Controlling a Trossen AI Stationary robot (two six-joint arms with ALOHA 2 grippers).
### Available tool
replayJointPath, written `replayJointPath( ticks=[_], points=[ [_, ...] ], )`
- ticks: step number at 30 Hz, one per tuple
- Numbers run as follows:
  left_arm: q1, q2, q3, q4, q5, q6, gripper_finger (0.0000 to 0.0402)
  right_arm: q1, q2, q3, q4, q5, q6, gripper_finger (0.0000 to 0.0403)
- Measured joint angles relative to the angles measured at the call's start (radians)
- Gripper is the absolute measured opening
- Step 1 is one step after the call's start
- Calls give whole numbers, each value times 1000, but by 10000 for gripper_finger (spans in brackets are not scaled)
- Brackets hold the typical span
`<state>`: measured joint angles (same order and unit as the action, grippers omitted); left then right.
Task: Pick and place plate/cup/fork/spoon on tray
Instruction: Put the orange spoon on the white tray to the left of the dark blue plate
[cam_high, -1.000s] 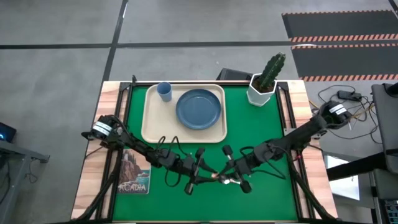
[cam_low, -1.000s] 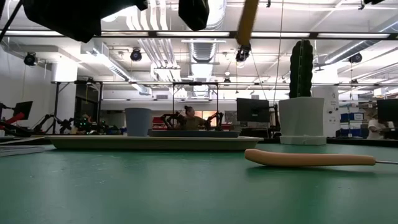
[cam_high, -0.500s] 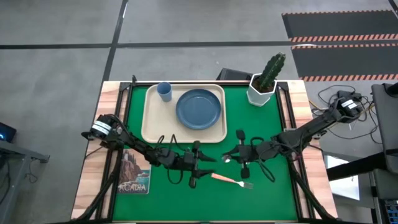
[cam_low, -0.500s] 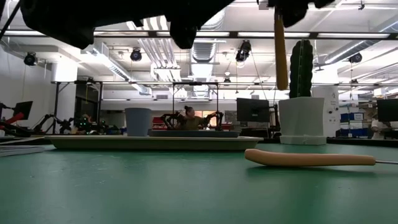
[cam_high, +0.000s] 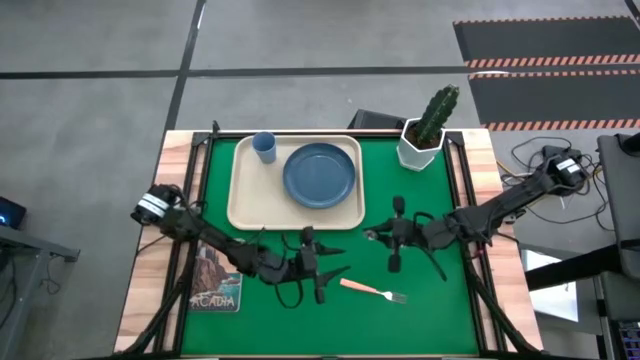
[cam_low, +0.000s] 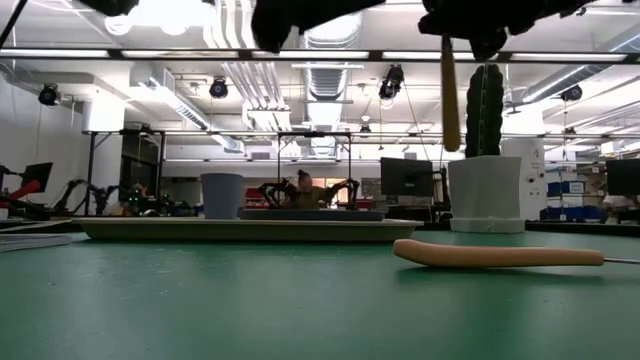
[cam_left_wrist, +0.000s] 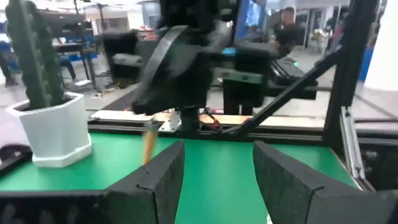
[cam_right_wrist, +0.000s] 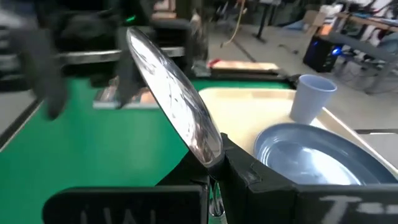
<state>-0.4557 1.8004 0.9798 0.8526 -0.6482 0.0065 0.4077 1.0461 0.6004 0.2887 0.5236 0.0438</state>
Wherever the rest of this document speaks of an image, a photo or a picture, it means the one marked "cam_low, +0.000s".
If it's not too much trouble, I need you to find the red cylindrical object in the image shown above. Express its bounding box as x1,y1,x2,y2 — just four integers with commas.
0,179,42,207

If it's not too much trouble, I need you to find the person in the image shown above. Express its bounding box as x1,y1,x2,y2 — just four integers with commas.
287,169,334,210

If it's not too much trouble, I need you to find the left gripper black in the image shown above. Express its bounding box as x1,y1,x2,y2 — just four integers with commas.
250,0,387,54

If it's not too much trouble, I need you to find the grey blue plate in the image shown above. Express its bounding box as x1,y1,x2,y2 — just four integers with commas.
237,208,387,223

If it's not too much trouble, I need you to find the silver ventilation duct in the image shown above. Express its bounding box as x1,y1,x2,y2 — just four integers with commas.
298,14,364,104

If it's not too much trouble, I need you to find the tall green cactus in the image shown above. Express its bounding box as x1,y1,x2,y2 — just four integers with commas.
464,63,505,159

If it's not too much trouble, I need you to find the black computer monitor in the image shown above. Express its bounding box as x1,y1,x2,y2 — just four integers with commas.
19,161,54,194
379,157,435,198
605,158,640,197

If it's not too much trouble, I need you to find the spoon with orange handle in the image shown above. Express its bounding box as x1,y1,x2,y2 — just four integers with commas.
393,238,640,269

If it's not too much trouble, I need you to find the black aluminium rig frame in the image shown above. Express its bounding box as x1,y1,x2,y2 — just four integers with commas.
0,47,640,65

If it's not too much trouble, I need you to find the cream plastic tray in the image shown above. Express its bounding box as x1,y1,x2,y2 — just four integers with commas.
72,217,425,244

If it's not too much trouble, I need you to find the cutlery with cream handle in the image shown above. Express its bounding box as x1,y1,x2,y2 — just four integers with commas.
439,33,462,153

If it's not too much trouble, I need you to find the white square plant pot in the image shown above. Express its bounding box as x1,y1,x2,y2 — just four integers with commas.
447,155,527,234

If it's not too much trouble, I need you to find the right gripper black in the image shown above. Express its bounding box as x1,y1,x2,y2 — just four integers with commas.
418,0,596,62

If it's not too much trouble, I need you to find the light blue ribbed cup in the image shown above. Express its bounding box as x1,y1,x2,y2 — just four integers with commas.
200,172,246,220

